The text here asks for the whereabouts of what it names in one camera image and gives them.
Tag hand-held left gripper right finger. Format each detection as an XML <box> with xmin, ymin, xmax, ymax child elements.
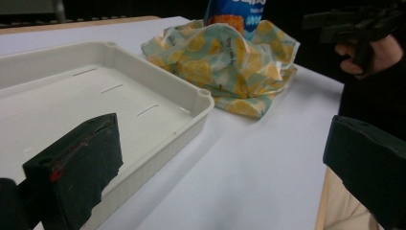
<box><xmin>322</xmin><ymin>115</ymin><xmax>406</xmax><ymax>230</ymax></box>

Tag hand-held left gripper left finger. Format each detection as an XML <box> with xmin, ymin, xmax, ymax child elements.
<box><xmin>22</xmin><ymin>112</ymin><xmax>124</xmax><ymax>230</ymax></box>

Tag blue snack bag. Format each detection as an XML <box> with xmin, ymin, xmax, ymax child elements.
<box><xmin>203</xmin><ymin>0</ymin><xmax>267</xmax><ymax>42</ymax></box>

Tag yellow patterned snack bag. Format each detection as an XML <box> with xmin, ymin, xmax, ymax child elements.
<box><xmin>141</xmin><ymin>19</ymin><xmax>301</xmax><ymax>120</ymax></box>

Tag white plastic tray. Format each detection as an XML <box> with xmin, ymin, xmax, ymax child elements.
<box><xmin>0</xmin><ymin>40</ymin><xmax>215</xmax><ymax>230</ymax></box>

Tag grey metal stand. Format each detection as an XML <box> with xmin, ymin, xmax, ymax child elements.
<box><xmin>51</xmin><ymin>0</ymin><xmax>67</xmax><ymax>24</ymax></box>

